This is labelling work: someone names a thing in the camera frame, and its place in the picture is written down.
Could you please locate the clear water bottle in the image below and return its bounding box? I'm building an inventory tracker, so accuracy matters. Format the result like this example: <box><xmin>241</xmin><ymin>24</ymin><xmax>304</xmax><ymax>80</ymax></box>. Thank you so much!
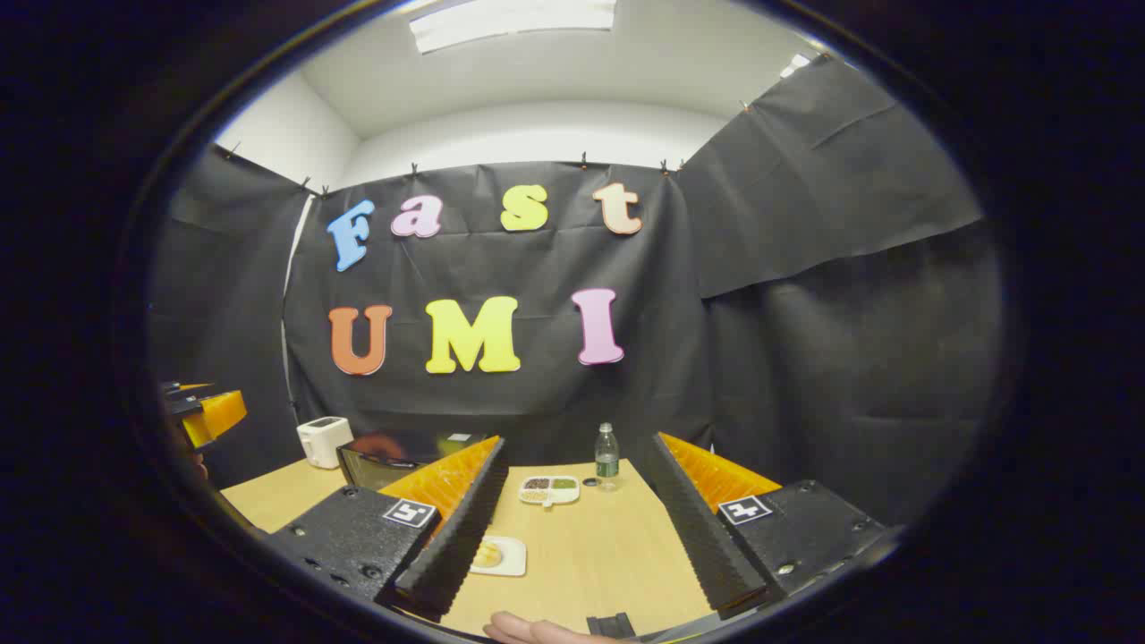
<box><xmin>596</xmin><ymin>422</ymin><xmax>620</xmax><ymax>492</ymax></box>

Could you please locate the ceiling light panel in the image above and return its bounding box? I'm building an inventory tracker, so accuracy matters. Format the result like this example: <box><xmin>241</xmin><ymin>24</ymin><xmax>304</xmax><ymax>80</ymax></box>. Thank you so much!
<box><xmin>410</xmin><ymin>0</ymin><xmax>618</xmax><ymax>55</ymax></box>

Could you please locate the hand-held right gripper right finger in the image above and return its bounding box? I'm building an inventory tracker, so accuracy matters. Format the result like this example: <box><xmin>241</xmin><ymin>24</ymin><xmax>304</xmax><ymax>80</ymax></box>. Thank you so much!
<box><xmin>644</xmin><ymin>432</ymin><xmax>888</xmax><ymax>620</ymax></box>

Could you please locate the white square plate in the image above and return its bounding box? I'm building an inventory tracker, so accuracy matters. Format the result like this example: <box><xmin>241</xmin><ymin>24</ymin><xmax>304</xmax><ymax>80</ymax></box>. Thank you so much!
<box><xmin>470</xmin><ymin>535</ymin><xmax>528</xmax><ymax>577</ymax></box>

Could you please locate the white toaster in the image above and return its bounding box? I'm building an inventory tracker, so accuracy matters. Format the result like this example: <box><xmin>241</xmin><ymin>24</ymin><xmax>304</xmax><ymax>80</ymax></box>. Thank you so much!
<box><xmin>297</xmin><ymin>416</ymin><xmax>354</xmax><ymax>470</ymax></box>

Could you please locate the white divided grain dish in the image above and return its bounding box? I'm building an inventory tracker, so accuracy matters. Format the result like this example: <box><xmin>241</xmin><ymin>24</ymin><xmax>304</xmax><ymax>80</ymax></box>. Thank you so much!
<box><xmin>519</xmin><ymin>475</ymin><xmax>581</xmax><ymax>508</ymax></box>

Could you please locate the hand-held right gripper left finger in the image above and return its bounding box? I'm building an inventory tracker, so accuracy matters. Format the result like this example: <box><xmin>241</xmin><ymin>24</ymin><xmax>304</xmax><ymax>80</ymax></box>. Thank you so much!
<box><xmin>267</xmin><ymin>436</ymin><xmax>509</xmax><ymax>620</ymax></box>

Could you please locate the black electric oven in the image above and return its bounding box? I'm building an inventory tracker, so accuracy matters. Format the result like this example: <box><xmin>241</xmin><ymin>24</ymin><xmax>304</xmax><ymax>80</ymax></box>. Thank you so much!
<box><xmin>337</xmin><ymin>432</ymin><xmax>489</xmax><ymax>492</ymax></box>

